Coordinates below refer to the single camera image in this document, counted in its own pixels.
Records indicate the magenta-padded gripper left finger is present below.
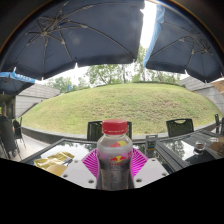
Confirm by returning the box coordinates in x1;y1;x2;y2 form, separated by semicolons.
59;148;101;190

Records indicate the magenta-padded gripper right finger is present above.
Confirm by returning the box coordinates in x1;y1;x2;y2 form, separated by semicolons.
129;147;170;189

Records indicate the red-capped clear drink bottle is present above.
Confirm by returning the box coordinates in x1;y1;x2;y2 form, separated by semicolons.
95;118;134;192

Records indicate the yellow snack bag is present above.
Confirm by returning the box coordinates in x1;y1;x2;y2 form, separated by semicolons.
33;151;76;177

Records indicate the dark green slatted chair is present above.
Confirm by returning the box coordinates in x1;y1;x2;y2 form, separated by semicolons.
87;120;133;142
165;118;195;138

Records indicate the small clear glass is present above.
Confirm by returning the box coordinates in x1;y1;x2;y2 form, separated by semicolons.
194;140;207;156

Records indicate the dark wicker patio chair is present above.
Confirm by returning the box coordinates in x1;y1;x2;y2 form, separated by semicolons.
13;117;27;149
0;119;18;160

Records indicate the grey-roofed building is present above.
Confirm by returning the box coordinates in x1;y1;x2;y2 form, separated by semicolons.
14;83;61;118
179;75;224;114

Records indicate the person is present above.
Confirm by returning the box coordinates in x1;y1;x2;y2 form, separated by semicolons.
0;103;12;124

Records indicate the navy umbrella with blue trim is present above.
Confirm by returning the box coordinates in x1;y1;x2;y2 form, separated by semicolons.
0;71;37;96

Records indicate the large navy patio umbrella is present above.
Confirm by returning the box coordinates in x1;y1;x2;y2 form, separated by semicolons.
0;0;146;81

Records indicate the grey colour-marked post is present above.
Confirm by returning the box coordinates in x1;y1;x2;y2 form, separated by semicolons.
145;134;159;158

